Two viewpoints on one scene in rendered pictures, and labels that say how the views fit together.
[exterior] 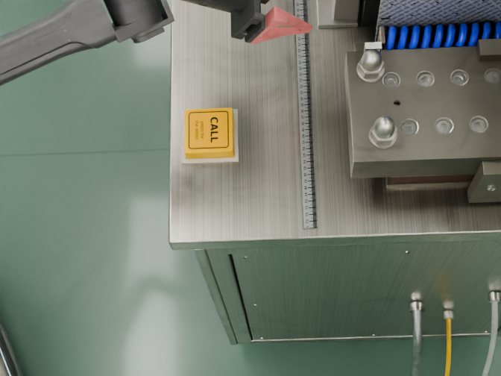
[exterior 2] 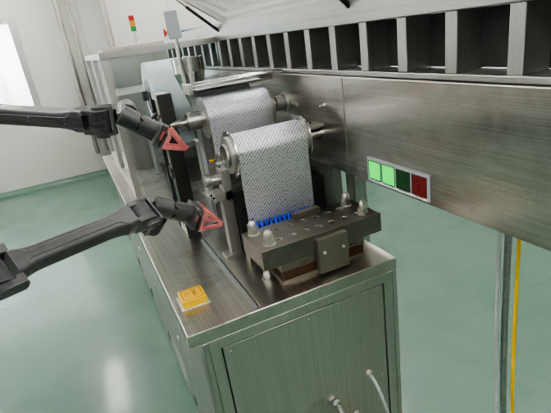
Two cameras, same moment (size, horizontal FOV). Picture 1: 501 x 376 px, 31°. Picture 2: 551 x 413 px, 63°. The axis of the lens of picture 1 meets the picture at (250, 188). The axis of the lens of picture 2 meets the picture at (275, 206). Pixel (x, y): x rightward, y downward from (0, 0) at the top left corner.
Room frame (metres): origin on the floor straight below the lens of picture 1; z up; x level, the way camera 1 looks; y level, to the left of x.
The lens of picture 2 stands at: (-0.58, 0.34, 1.59)
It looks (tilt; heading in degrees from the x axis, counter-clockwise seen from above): 21 degrees down; 332
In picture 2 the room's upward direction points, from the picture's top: 8 degrees counter-clockwise
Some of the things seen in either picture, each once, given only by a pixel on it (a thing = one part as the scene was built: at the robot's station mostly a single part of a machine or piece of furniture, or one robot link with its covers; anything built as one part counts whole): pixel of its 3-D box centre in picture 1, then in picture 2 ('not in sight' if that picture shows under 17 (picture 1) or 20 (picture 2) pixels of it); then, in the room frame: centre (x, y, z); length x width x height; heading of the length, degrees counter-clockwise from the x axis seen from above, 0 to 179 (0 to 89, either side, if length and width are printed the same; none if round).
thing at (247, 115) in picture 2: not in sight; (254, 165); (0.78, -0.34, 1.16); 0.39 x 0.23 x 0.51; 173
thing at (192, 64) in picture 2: not in sight; (188, 65); (1.37, -0.39, 1.50); 0.14 x 0.14 x 0.06
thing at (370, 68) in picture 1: (371, 62); (252, 227); (0.54, -0.18, 1.05); 0.04 x 0.04 x 0.04
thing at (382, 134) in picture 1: (384, 128); (268, 237); (0.44, -0.18, 1.05); 0.04 x 0.04 x 0.04
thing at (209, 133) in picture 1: (209, 133); (192, 297); (0.53, 0.05, 0.91); 0.07 x 0.07 x 0.02; 83
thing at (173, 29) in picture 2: not in sight; (170, 24); (1.21, -0.29, 1.66); 0.07 x 0.07 x 0.10; 68
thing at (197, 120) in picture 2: not in sight; (195, 120); (0.92, -0.21, 1.33); 0.06 x 0.06 x 0.06; 83
